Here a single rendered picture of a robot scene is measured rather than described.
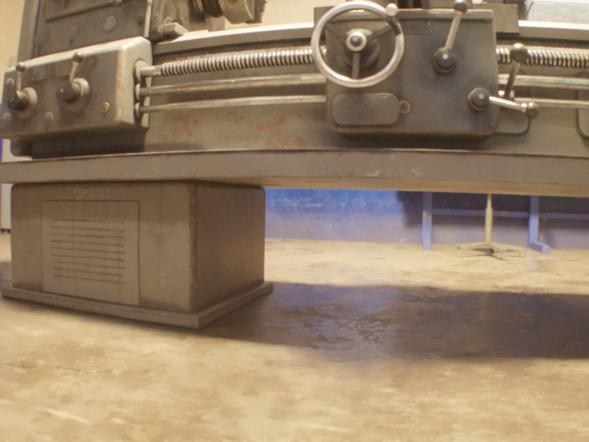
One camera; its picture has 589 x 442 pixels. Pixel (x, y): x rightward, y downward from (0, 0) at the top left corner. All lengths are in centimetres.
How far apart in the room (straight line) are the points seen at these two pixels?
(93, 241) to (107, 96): 44
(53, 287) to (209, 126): 73
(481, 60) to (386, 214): 345
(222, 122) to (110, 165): 33
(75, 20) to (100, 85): 40
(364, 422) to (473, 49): 81
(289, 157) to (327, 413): 58
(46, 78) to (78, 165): 32
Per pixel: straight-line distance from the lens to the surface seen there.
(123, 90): 137
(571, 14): 149
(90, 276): 151
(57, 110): 150
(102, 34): 163
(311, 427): 76
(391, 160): 106
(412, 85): 110
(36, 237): 167
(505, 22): 131
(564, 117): 131
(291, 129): 129
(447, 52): 107
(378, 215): 448
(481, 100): 105
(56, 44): 176
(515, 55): 101
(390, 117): 106
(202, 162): 118
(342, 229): 452
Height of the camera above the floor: 34
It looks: 3 degrees down
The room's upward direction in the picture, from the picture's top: 1 degrees clockwise
